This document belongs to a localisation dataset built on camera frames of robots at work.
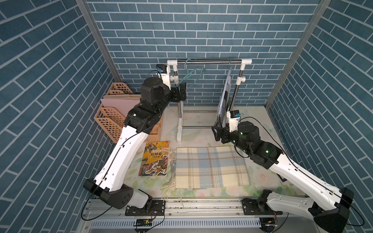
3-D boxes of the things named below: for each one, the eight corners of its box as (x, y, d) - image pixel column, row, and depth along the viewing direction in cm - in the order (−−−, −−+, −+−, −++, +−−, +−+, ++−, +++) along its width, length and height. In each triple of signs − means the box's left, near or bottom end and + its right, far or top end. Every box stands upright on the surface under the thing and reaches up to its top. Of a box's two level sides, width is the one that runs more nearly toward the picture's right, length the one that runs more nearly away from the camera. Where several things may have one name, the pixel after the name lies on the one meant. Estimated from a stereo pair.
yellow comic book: (139, 176, 86) (138, 175, 84) (147, 142, 100) (146, 141, 99) (167, 176, 86) (166, 175, 84) (171, 143, 101) (170, 141, 99)
